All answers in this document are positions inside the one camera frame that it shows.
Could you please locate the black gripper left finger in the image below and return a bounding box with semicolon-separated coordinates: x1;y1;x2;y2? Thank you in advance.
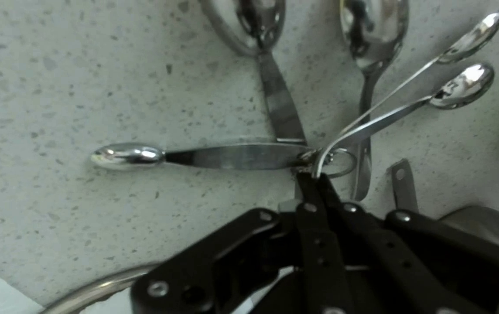
129;172;358;314

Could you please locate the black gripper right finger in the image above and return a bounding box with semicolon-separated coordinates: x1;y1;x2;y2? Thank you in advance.
318;172;499;314

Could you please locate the narrow steel measuring spoon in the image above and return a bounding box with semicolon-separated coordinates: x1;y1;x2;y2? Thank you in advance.
89;139;316;172

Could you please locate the large steel measuring spoon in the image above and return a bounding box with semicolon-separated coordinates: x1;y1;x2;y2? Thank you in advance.
197;0;309;146

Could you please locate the small steel measuring spoon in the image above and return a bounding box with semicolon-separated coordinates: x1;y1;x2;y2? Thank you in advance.
334;8;499;141
314;61;498;179

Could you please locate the medium steel measuring spoon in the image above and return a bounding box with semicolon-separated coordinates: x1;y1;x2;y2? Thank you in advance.
337;0;412;202

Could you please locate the steel paper towel holder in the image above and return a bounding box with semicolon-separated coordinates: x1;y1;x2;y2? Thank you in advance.
39;259;164;314

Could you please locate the small steel key ring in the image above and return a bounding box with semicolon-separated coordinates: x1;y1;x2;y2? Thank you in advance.
318;146;360;179

